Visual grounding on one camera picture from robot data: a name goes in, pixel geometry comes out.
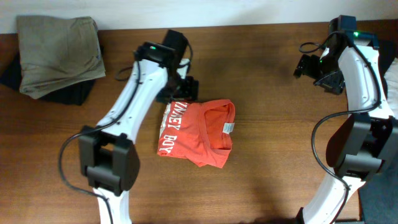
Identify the orange printed t-shirt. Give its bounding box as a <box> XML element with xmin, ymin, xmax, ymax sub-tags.
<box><xmin>157</xmin><ymin>100</ymin><xmax>236</xmax><ymax>168</ymax></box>

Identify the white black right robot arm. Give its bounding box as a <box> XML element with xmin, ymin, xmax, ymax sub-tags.
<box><xmin>294</xmin><ymin>15</ymin><xmax>397</xmax><ymax>223</ymax></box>

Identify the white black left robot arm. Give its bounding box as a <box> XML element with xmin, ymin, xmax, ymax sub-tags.
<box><xmin>78</xmin><ymin>30</ymin><xmax>198</xmax><ymax>223</ymax></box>

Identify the white cloth at right edge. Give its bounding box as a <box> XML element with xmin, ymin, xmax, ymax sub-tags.
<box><xmin>384</xmin><ymin>58</ymin><xmax>398</xmax><ymax>119</ymax></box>

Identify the folded olive green garment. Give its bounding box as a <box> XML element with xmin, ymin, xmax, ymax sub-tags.
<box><xmin>16</xmin><ymin>16</ymin><xmax>105</xmax><ymax>99</ymax></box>

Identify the dark garment at right edge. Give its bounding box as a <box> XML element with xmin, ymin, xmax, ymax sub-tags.
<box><xmin>359</xmin><ymin>40</ymin><xmax>397</xmax><ymax>224</ymax></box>

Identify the folded black garment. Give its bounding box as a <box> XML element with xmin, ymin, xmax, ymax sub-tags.
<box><xmin>1</xmin><ymin>44</ymin><xmax>104</xmax><ymax>105</ymax></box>

